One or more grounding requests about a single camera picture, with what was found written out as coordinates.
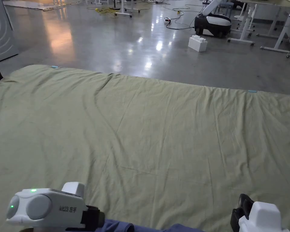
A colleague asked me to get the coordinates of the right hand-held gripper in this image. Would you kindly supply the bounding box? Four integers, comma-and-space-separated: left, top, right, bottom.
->
230, 193, 290, 232

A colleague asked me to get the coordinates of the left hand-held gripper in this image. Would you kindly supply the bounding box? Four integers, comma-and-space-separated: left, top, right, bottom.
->
6, 182, 106, 230

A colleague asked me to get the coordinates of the blue garment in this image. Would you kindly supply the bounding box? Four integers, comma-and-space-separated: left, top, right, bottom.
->
96, 218, 208, 232

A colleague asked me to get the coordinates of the bed with pale green sheet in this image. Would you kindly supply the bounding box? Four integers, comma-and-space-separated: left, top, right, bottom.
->
0, 64, 290, 232

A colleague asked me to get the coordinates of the white giant building brick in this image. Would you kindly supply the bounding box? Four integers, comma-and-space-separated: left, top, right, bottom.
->
188, 35, 208, 52

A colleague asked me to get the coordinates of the black and white mobile robot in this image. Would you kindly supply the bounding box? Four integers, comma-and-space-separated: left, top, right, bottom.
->
194, 0, 235, 38

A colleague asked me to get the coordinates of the white-legged table on castors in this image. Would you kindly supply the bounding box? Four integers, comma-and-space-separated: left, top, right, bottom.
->
94, 0, 141, 18

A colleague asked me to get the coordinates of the grey panel with ring pattern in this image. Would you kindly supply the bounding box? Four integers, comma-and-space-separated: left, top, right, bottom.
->
0, 0, 19, 64

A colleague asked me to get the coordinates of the yellow cable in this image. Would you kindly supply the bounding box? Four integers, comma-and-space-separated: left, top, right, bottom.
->
87, 7, 127, 17

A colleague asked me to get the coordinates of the black cable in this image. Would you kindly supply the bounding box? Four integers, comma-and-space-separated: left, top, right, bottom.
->
165, 3, 203, 31

